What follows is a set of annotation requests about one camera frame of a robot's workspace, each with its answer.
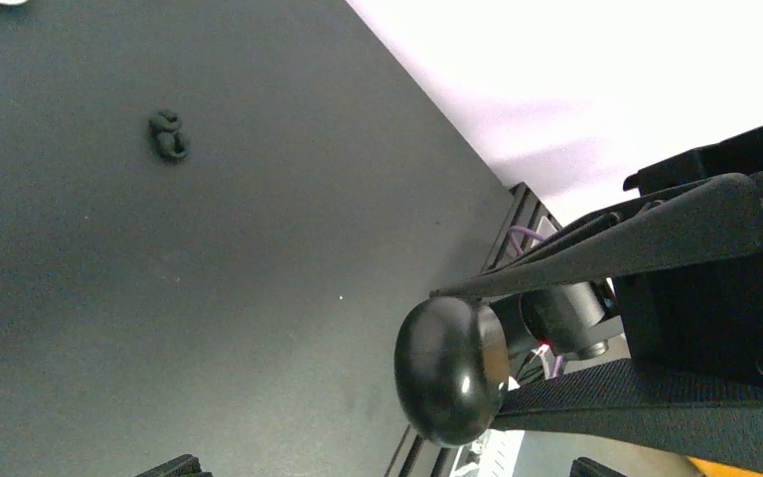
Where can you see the black earbud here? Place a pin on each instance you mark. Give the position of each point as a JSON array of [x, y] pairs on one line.
[[165, 127]]

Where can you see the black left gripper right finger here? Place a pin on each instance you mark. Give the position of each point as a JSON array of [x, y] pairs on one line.
[[585, 467]]

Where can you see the black earbud charging case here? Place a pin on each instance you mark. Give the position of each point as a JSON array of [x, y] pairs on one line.
[[451, 369]]

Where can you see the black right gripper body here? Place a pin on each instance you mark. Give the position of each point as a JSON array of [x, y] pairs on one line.
[[705, 318]]

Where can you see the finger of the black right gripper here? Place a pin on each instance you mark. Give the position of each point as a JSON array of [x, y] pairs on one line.
[[675, 411], [715, 219]]

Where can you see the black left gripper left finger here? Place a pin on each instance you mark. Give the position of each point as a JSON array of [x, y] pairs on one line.
[[186, 465]]

